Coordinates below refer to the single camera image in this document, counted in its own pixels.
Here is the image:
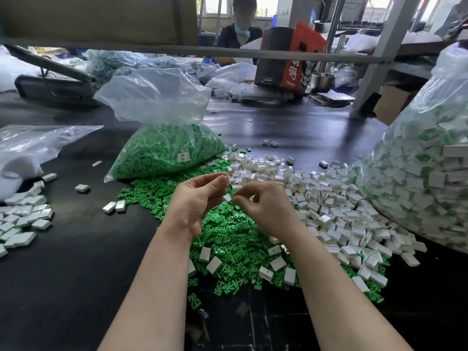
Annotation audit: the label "person's right hand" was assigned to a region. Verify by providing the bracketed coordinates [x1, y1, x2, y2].
[230, 181, 305, 243]

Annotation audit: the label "person's left hand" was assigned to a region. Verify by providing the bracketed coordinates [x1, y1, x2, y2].
[161, 172, 231, 240]

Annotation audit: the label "pile of green parts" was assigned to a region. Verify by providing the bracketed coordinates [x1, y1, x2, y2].
[117, 158, 387, 310]

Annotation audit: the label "pile of white plastic caps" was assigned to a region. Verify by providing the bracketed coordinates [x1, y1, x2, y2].
[188, 150, 429, 293]

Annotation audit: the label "pile of assembled white pieces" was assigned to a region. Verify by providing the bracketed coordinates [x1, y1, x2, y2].
[0, 173, 58, 259]

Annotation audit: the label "person's left forearm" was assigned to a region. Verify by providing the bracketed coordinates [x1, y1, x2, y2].
[98, 229, 198, 351]

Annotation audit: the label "person's right forearm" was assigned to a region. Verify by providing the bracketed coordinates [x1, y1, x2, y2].
[279, 230, 414, 351]

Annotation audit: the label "bag of green clips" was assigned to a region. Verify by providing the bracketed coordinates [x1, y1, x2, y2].
[94, 67, 229, 183]

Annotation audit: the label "clear bag of pale parts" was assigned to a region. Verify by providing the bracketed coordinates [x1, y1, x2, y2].
[85, 49, 198, 85]

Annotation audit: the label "large bag of white caps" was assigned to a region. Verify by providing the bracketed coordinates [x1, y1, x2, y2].
[354, 41, 468, 254]

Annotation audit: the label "white paper sheets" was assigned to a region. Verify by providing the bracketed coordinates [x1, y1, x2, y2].
[309, 88, 358, 107]

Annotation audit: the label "crumpled white plastic bag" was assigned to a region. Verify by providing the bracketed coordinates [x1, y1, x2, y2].
[205, 62, 258, 99]

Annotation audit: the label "metal bowl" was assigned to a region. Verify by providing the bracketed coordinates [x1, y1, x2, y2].
[311, 72, 336, 92]

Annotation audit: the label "black table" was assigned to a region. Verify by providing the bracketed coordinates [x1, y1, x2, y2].
[0, 63, 468, 351]

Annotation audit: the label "black and red box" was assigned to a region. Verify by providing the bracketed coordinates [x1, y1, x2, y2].
[255, 21, 328, 94]

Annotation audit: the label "cardboard box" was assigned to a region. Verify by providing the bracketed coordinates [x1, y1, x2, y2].
[373, 84, 421, 125]

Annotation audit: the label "empty clear plastic bag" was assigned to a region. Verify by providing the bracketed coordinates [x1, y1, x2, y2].
[0, 125, 104, 202]

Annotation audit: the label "white bags on shelf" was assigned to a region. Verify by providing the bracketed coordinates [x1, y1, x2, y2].
[344, 29, 447, 54]

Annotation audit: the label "brown board panel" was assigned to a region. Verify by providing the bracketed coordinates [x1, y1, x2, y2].
[0, 0, 199, 45]

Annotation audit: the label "white plastic sheet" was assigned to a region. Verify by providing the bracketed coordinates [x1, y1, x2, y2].
[0, 46, 38, 94]

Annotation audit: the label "grey metal shelf frame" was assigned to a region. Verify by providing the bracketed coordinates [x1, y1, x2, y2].
[0, 0, 468, 114]

